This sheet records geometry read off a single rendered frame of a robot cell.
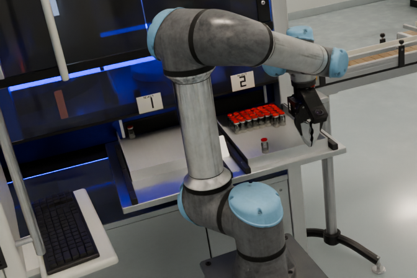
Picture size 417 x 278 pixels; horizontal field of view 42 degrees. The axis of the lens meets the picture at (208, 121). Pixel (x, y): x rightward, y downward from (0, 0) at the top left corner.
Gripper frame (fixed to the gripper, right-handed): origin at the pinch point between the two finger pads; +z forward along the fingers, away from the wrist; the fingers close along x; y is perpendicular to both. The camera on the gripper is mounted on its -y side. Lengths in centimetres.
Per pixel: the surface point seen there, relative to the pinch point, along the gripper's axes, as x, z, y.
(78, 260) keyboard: 73, 10, -10
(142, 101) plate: 43, -12, 39
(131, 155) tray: 51, 3, 31
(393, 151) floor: -114, 91, 130
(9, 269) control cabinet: 89, 4, -15
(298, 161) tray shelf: 5.3, 4.0, -1.3
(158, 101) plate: 38, -10, 39
